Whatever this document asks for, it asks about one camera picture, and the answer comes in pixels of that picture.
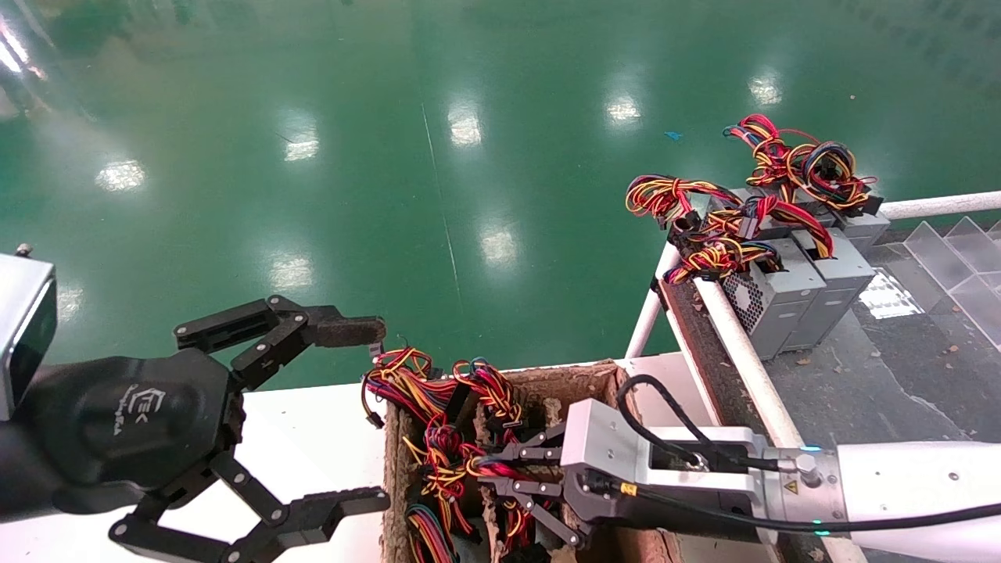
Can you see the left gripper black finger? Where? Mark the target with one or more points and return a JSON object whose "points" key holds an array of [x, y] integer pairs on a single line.
{"points": [[344, 330]]}

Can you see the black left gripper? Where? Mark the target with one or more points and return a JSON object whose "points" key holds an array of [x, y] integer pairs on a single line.
{"points": [[117, 430]]}

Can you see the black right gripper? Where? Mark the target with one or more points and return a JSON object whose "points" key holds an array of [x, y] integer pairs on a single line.
{"points": [[665, 520]]}

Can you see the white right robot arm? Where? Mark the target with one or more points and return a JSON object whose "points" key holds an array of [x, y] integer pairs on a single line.
{"points": [[923, 485]]}

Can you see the brown cardboard divider box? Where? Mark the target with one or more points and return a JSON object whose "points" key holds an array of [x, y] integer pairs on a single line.
{"points": [[594, 383]]}

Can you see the white conveyor leg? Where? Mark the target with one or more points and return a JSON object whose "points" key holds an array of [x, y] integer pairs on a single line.
{"points": [[645, 324]]}

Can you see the dark conveyor side plate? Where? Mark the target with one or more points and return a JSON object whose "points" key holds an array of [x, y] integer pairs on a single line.
{"points": [[700, 344]]}

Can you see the black conveyor belt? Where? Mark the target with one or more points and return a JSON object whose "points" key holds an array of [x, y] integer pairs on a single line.
{"points": [[860, 407]]}

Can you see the clear acrylic divider tray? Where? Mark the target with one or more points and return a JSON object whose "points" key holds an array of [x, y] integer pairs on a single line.
{"points": [[966, 258]]}

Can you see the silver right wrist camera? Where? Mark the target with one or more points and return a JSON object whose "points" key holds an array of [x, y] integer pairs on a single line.
{"points": [[602, 438]]}

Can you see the white conveyor rail tube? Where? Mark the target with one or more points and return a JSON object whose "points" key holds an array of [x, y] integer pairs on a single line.
{"points": [[954, 205], [743, 352]]}

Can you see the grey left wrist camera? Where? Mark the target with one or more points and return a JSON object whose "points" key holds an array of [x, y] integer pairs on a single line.
{"points": [[19, 328]]}

